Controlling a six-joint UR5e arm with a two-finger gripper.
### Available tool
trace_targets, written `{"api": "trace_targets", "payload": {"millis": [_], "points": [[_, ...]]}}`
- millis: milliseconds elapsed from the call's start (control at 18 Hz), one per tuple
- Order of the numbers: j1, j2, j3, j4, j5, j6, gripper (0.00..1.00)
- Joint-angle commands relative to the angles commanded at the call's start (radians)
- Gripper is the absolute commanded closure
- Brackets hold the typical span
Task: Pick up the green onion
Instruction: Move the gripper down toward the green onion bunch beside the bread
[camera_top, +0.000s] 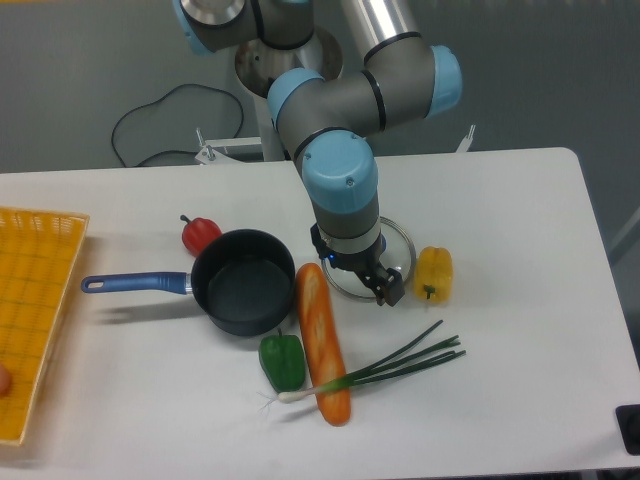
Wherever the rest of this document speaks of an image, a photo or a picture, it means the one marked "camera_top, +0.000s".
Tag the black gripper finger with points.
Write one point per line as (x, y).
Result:
(376, 281)
(392, 286)

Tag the orange baguette bread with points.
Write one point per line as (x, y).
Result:
(321, 343)

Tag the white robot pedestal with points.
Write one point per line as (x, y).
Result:
(271, 75)

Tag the red bell pepper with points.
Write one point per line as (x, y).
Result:
(198, 233)

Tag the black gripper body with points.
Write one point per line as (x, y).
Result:
(360, 255)

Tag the yellow bell pepper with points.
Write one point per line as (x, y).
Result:
(433, 275)

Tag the black saucepan blue handle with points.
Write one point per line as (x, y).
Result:
(244, 281)

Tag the green bell pepper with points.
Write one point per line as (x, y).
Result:
(283, 361)

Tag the yellow woven basket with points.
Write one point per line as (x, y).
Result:
(39, 250)

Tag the black device at edge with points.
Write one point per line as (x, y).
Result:
(628, 418)

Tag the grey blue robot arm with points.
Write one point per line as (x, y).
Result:
(322, 120)

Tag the green onion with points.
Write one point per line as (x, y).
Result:
(399, 363)

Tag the white metal base frame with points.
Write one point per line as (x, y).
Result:
(225, 148)

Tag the glass pot lid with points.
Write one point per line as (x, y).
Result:
(398, 253)

